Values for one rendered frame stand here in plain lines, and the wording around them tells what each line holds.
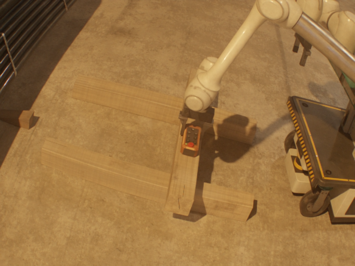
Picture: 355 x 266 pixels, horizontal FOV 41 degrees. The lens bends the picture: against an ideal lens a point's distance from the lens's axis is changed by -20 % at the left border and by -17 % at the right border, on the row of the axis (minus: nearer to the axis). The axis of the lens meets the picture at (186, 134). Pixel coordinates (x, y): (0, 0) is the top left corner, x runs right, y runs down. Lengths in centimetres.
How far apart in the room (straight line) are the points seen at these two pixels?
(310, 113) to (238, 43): 80
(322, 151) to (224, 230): 60
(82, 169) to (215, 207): 61
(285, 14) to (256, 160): 119
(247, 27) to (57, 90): 128
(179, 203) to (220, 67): 56
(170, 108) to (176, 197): 76
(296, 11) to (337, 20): 72
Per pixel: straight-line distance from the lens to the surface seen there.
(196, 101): 214
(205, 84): 215
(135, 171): 242
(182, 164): 237
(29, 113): 271
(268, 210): 261
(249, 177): 275
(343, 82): 251
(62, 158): 243
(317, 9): 238
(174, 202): 224
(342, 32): 260
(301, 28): 195
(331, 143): 267
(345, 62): 199
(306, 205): 259
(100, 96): 291
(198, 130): 250
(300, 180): 265
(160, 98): 290
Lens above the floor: 167
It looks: 35 degrees down
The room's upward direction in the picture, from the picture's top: 17 degrees clockwise
